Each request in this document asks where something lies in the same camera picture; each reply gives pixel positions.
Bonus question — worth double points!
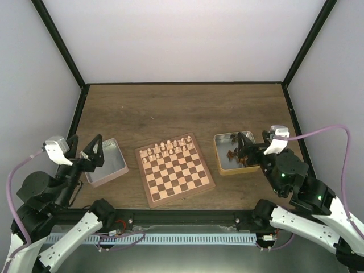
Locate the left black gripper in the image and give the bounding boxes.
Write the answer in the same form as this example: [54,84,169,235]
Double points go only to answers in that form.
[57,134,107,208]

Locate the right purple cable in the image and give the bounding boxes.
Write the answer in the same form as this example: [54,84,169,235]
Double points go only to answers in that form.
[272,124,364,251]

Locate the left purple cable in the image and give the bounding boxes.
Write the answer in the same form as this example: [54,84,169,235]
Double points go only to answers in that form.
[0,150,46,271]

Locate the purple cable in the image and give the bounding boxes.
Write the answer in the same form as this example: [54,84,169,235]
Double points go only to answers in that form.
[272,124,364,251]
[0,150,46,271]

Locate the metal tray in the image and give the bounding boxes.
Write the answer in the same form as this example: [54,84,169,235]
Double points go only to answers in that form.
[213,131,259,176]
[85,138,129,188]

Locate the black front rail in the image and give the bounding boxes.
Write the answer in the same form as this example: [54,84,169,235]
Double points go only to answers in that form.
[36,209,336,231]

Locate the light blue cable duct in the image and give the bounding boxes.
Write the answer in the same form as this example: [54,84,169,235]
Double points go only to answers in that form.
[47,233,257,245]

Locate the wooden chess board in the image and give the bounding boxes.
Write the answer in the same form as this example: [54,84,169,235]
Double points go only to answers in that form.
[135,133,216,209]

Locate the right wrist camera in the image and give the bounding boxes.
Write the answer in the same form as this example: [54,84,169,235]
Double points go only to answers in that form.
[263,125,290,155]

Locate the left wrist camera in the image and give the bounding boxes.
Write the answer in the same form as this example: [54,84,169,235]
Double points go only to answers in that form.
[44,136,73,166]

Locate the black frame posts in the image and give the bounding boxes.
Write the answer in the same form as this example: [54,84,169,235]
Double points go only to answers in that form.
[30,0,358,273]

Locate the pile of dark chess pieces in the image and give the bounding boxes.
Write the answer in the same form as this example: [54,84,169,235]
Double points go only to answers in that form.
[226,133,247,166]

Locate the right metal tray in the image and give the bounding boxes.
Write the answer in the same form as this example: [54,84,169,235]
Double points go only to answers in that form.
[213,131,259,176]

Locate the left metal tray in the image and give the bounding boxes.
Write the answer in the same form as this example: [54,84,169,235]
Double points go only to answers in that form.
[85,138,129,188]

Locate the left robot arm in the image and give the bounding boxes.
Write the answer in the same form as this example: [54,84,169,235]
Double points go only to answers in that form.
[2,134,116,272]

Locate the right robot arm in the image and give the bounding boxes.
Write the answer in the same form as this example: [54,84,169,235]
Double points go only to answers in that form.
[235,126,363,271]

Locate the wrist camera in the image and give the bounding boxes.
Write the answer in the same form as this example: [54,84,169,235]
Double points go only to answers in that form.
[263,125,290,155]
[44,136,73,166]

